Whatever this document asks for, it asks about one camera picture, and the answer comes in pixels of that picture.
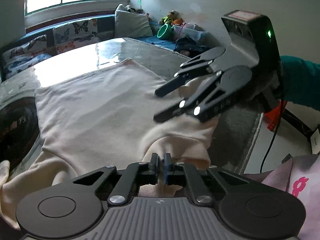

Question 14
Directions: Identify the cream white sweater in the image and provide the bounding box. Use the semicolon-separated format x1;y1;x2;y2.
1;59;218;229

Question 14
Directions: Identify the teal sleeve right forearm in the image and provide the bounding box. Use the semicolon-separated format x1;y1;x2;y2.
280;55;320;111

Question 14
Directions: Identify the dark clothes pile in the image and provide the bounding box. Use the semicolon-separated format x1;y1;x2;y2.
174;36;210;58

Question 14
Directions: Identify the red plastic object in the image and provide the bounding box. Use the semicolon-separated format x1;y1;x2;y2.
264;100;287;131

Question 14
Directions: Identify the green plastic bowl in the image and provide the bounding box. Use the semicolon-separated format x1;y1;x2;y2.
157;24;172;40

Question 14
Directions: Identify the clear plastic storage box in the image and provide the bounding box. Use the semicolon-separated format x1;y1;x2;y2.
172;23;208;43

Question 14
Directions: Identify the grey quilted star tablecloth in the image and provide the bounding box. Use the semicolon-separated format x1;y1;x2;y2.
1;38;263;174

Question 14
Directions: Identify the plush toy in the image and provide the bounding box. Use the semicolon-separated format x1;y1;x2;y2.
159;10;184;26

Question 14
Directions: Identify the plain grey pillow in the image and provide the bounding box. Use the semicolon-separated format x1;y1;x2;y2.
114;4;153;38

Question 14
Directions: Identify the blue sofa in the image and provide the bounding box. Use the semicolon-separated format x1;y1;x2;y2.
0;13;190;81

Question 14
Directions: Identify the pink flower fabric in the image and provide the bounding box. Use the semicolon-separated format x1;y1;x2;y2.
244;154;320;239

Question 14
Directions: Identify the right butterfly cushion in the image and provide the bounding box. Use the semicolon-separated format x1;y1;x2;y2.
53;18;100;54

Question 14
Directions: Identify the butterfly cushion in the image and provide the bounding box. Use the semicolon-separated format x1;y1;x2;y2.
1;35;52;79
53;18;100;54

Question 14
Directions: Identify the round black induction cooktop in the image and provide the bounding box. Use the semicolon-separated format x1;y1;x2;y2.
0;97;40;171

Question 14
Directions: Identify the left butterfly cushion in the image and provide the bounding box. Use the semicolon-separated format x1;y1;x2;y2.
1;35;52;79

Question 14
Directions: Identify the black cable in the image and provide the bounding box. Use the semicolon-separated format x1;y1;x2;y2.
260;100;286;174

